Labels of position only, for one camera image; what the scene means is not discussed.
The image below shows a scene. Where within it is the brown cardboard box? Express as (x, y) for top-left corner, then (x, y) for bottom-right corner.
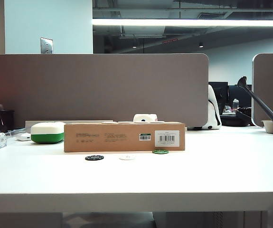
(64, 122), (186, 153)

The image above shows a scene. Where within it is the white poker chip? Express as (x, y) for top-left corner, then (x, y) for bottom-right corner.
(118, 154), (136, 161)

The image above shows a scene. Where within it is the black poker chip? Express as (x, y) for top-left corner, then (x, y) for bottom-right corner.
(85, 154), (105, 162)

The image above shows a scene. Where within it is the wide grey desk partition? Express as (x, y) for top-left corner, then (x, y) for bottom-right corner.
(0, 53), (210, 129)

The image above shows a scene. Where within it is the white and black figure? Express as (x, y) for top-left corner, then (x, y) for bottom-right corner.
(202, 84), (223, 130)

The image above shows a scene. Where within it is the black computer monitor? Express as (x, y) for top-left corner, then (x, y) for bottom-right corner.
(208, 81), (230, 115)
(228, 84), (253, 113)

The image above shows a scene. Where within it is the white and green case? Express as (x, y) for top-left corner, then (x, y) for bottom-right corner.
(30, 121), (66, 144)

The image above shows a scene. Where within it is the black bag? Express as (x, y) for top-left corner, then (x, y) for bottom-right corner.
(220, 106), (253, 127)

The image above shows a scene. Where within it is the long ceiling light strip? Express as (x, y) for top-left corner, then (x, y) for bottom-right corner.
(92, 18), (273, 27)

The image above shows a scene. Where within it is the small white earbud case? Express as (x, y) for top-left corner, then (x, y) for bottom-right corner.
(16, 132), (32, 142)

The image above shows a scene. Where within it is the black cup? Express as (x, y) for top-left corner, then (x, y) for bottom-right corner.
(0, 109), (16, 133)

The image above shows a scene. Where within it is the small white bowl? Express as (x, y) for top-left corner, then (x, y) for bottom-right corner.
(260, 119), (273, 134)

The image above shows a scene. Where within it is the grey partition with white edge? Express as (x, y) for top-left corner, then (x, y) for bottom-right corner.
(252, 52), (273, 127)

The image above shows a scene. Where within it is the metal wall plate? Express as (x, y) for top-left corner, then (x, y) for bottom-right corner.
(40, 37), (54, 55)

